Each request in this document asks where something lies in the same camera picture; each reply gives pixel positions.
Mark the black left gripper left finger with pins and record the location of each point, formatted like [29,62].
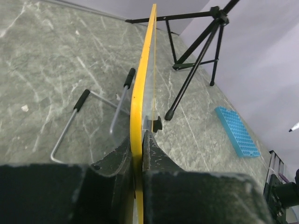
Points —
[51,193]

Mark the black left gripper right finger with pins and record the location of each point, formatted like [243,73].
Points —
[172,195]

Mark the yellow framed whiteboard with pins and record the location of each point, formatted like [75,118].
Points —
[142,110]

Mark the white blue whiteboard marker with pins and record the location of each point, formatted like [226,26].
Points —
[295,127]

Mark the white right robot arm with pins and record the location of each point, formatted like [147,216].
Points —
[280,196]

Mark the blue studded building plate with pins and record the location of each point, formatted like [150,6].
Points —
[237,133]

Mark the black music stand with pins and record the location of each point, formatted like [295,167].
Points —
[220,20]

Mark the wire whiteboard easel stand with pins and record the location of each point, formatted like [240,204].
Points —
[97,125]

